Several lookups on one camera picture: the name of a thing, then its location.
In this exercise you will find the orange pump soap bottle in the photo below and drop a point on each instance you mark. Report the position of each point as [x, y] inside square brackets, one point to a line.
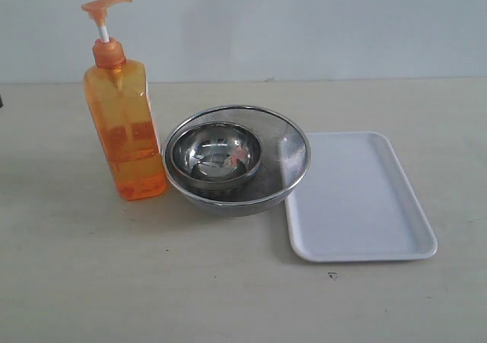
[116, 91]

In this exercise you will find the steel mesh strainer bowl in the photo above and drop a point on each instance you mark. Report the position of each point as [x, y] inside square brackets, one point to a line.
[286, 157]

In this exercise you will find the small stainless steel bowl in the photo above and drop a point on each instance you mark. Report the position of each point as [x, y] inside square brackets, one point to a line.
[216, 156]

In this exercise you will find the white rectangular plastic tray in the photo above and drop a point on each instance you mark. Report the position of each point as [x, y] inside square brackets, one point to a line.
[355, 204]

